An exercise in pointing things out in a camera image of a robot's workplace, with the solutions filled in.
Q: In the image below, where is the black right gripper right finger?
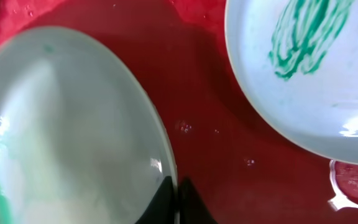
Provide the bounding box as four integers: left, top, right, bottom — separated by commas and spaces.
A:
178, 177, 218, 224

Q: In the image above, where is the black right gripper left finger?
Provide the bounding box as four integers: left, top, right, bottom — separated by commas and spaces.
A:
135, 176, 175, 224

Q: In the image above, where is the white plate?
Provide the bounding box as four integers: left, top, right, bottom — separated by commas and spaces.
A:
0, 26, 177, 223
224, 0, 358, 164

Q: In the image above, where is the red plastic tray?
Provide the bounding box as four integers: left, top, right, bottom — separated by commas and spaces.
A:
0, 0, 358, 223

